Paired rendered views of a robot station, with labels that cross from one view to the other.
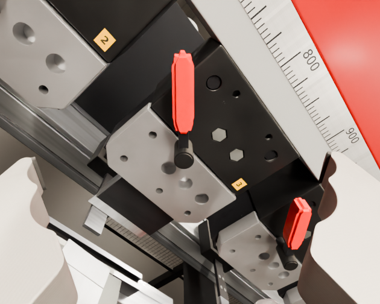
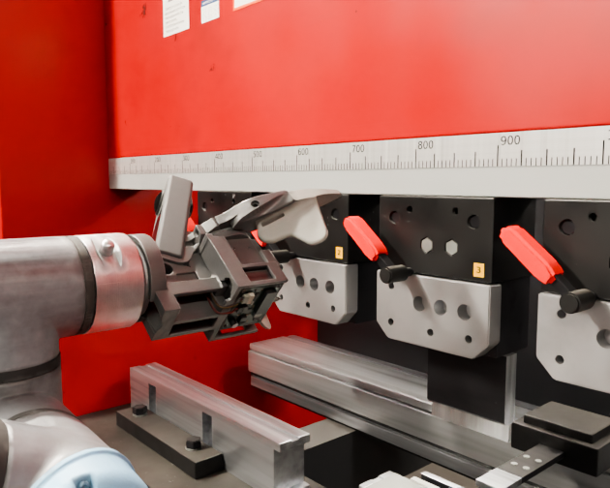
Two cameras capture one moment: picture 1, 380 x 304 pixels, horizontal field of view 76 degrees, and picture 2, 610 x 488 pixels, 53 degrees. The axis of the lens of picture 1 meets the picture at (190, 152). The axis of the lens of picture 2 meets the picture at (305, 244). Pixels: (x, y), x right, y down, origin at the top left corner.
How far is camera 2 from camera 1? 0.60 m
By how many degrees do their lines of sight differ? 73
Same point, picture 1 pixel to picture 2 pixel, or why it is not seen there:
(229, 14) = (372, 178)
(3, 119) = (428, 446)
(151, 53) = not seen: hidden behind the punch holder
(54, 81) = (334, 298)
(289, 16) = (393, 145)
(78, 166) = not seen: hidden behind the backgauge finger
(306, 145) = (489, 185)
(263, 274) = not seen: outside the picture
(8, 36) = (310, 291)
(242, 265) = (597, 376)
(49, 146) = (480, 457)
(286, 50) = (409, 158)
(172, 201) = (446, 335)
